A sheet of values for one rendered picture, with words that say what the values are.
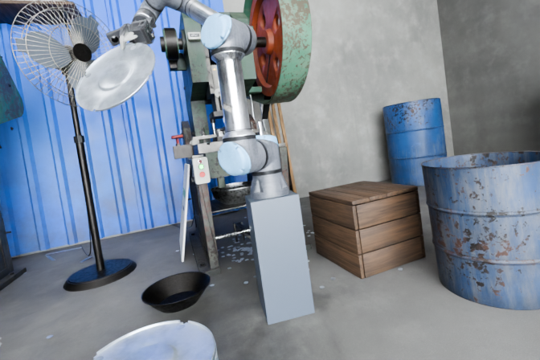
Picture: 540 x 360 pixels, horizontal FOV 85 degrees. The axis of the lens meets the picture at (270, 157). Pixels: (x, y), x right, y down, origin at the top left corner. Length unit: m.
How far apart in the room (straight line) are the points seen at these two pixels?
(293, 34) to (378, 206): 1.01
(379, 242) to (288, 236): 0.51
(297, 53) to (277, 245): 1.10
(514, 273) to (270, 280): 0.80
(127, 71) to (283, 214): 0.71
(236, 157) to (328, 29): 3.02
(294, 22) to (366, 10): 2.50
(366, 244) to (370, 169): 2.48
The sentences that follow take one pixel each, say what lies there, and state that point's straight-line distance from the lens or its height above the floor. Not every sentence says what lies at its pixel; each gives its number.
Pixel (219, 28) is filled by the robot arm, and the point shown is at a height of 1.03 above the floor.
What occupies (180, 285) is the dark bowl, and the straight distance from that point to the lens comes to 1.63.
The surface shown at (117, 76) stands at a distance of 1.10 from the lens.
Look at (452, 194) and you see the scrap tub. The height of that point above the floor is 0.38.
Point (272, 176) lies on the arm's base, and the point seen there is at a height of 0.53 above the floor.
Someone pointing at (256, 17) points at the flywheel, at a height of 1.57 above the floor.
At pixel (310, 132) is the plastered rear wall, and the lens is 3.43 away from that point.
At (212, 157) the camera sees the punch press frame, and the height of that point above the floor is 0.61.
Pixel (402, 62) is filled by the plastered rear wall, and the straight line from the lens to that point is 4.34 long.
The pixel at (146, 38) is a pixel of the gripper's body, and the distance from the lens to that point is 1.25.
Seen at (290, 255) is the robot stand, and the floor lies 0.23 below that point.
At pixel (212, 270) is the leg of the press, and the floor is 0.03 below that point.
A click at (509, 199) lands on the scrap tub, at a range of 1.21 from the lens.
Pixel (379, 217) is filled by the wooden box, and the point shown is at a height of 0.25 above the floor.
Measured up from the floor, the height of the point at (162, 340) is 0.23.
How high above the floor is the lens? 0.65
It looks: 3 degrees down
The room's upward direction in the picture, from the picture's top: 8 degrees counter-clockwise
